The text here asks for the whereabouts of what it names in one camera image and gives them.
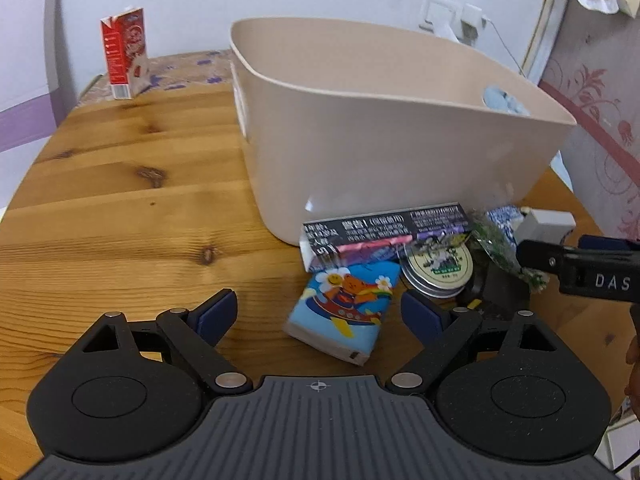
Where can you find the purple patterned table mat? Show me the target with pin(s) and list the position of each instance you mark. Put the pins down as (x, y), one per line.
(187, 70)

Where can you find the green leafy plastic bag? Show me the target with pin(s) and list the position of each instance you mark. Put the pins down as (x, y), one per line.
(502, 253)

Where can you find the white wall switch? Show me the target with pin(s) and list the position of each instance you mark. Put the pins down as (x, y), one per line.
(442, 18)

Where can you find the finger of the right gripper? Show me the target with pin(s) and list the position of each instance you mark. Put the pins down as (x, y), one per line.
(599, 267)

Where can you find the white plugged charger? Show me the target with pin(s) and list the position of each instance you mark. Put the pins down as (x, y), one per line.
(472, 22)

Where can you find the person's hand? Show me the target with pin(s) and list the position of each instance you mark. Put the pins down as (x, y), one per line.
(632, 390)

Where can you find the cartoon tissue pack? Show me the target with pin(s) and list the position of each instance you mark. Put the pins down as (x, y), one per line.
(341, 310)

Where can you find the white charger block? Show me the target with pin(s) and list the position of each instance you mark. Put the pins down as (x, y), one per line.
(548, 226)

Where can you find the round green tin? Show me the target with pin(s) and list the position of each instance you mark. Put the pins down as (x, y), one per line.
(438, 273)

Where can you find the black small box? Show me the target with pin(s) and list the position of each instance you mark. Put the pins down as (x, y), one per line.
(493, 292)

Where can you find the red milk carton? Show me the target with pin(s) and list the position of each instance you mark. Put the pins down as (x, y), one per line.
(124, 45)

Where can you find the patterned headboard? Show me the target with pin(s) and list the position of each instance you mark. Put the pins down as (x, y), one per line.
(593, 71)

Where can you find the dark long cigarette box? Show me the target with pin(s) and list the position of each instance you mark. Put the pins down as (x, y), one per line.
(383, 236)

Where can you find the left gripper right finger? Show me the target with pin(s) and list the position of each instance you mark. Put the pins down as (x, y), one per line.
(510, 389)

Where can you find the beige plastic storage bin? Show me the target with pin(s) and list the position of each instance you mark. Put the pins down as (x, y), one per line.
(340, 118)

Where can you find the light blue quilt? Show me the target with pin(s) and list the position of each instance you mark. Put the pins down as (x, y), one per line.
(497, 99)

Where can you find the white purple cabinet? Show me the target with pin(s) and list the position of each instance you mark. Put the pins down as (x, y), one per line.
(31, 100)

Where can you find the blue white tissue pack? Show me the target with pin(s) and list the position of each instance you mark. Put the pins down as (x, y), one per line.
(507, 219)

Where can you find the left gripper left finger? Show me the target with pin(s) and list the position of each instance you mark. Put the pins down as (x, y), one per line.
(126, 390)

